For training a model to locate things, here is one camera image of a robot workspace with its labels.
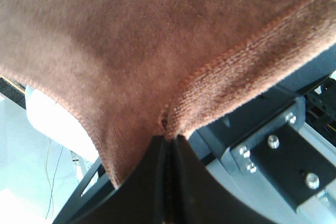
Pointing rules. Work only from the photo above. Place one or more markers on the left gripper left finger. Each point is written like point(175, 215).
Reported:
point(140, 199)

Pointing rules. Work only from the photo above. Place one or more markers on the aluminium frame with black bracket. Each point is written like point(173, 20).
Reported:
point(276, 153)

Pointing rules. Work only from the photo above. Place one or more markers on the grey perforated laundry basket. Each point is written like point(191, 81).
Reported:
point(55, 122)

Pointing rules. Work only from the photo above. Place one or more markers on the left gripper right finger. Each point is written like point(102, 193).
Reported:
point(197, 197)

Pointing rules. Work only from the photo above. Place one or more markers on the brown terry towel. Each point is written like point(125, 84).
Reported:
point(131, 69)

